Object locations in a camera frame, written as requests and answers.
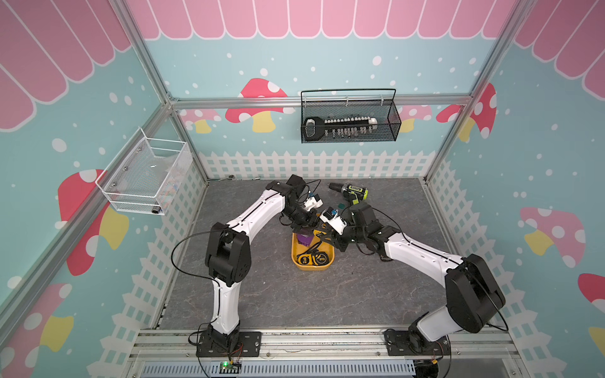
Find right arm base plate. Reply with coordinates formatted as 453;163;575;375
383;329;451;358

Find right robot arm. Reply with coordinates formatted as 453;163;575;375
317;203;506;353

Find black wire wall basket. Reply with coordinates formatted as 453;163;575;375
300;88;402;143

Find yellow storage tray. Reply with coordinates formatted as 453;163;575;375
291;232;336;271

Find black green cordless drill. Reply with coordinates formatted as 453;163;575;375
329;183;369;205

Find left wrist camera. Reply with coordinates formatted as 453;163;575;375
303;194;323;212

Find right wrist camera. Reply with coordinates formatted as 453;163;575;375
320;207;348;236

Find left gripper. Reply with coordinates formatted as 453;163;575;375
281;202;331;235

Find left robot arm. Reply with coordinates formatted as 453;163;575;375
170;175;321;355

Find socket bit holder set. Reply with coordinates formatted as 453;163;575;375
301;117;378;142

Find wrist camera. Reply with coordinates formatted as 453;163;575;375
303;194;323;212
320;207;348;236

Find small circuit board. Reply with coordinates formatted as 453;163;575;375
218;362;242;374

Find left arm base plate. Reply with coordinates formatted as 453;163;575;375
192;329;262;358

